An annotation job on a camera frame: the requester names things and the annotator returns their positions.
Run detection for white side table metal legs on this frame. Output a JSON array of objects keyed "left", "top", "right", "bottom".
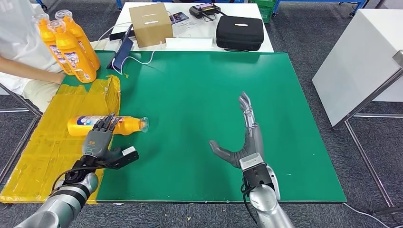
[{"left": 311, "top": 9, "right": 403, "bottom": 217}]

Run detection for printed leaflet card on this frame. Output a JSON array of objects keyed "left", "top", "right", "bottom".
[{"left": 168, "top": 11, "right": 191, "bottom": 25}]

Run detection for yellow taped cardboard sheet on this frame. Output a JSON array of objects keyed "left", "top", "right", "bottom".
[{"left": 0, "top": 75, "right": 122, "bottom": 205}]

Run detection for black power bank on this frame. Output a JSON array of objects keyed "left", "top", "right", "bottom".
[{"left": 108, "top": 29, "right": 136, "bottom": 41}]

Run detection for white floor cable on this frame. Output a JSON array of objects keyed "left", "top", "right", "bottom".
[{"left": 342, "top": 202, "right": 403, "bottom": 228}]

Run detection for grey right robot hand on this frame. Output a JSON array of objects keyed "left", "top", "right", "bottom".
[{"left": 208, "top": 92, "right": 265, "bottom": 170}]

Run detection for black controller with screen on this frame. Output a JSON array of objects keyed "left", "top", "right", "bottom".
[{"left": 189, "top": 2, "right": 227, "bottom": 22}]

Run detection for green plastic crate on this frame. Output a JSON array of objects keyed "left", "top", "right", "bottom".
[{"left": 249, "top": 0, "right": 276, "bottom": 24}]

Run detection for blue metal rack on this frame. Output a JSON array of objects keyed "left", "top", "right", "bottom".
[{"left": 272, "top": 0, "right": 369, "bottom": 18}]

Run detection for person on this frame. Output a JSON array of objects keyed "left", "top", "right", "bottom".
[{"left": 0, "top": 0, "right": 67, "bottom": 113}]

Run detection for orange detergent bottle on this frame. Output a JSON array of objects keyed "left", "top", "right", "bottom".
[
  {"left": 34, "top": 13, "right": 76, "bottom": 76},
  {"left": 67, "top": 114, "right": 150, "bottom": 137},
  {"left": 47, "top": 19, "right": 97, "bottom": 84},
  {"left": 54, "top": 9, "right": 101, "bottom": 72}
]

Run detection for brown cardboard box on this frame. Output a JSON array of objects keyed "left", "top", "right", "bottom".
[{"left": 128, "top": 2, "right": 174, "bottom": 49}]

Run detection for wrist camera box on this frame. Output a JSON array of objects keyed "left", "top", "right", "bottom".
[
  {"left": 94, "top": 146, "right": 140, "bottom": 171},
  {"left": 239, "top": 152, "right": 275, "bottom": 190}
]

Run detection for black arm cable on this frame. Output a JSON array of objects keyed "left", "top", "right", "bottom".
[
  {"left": 49, "top": 166, "right": 96, "bottom": 192},
  {"left": 240, "top": 178, "right": 259, "bottom": 226}
]

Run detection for grey metal chair frame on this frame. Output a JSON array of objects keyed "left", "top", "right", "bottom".
[{"left": 0, "top": 83, "right": 42, "bottom": 184}]

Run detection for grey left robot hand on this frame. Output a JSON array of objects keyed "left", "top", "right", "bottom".
[{"left": 82, "top": 113, "right": 123, "bottom": 161}]

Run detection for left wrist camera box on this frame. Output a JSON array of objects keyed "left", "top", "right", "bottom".
[{"left": 94, "top": 146, "right": 140, "bottom": 171}]

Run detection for dark blue phone stand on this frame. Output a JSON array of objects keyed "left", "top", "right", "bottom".
[{"left": 106, "top": 24, "right": 135, "bottom": 72}]

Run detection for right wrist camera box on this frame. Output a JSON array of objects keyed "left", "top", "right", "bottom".
[{"left": 239, "top": 152, "right": 275, "bottom": 190}]

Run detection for black zip carrying case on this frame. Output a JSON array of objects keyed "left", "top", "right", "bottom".
[{"left": 215, "top": 15, "right": 265, "bottom": 52}]

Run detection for white flat box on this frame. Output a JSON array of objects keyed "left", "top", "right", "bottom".
[{"left": 165, "top": 37, "right": 214, "bottom": 52}]

